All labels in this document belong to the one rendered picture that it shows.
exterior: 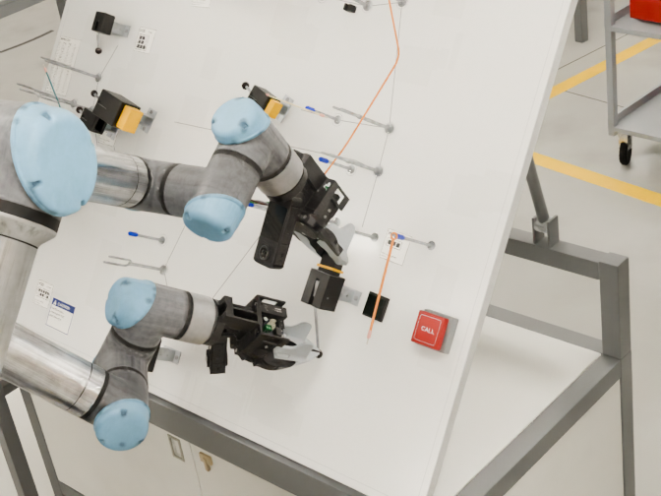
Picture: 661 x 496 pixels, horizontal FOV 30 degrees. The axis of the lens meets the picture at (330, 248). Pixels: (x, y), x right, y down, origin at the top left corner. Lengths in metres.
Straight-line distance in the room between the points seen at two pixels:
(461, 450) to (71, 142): 1.03
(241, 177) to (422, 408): 0.48
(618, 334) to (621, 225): 2.08
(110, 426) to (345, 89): 0.72
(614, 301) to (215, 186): 0.87
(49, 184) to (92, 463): 1.47
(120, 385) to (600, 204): 2.98
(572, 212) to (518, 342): 2.11
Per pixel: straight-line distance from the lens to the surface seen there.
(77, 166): 1.37
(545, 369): 2.31
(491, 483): 2.07
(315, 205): 1.84
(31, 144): 1.32
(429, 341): 1.87
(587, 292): 4.00
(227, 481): 2.33
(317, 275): 1.94
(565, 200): 4.54
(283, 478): 2.09
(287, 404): 2.07
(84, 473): 2.81
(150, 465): 2.53
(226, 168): 1.69
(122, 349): 1.83
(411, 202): 1.97
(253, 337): 1.87
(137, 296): 1.79
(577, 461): 2.31
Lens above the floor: 2.16
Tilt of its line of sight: 29 degrees down
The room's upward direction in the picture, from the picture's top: 9 degrees counter-clockwise
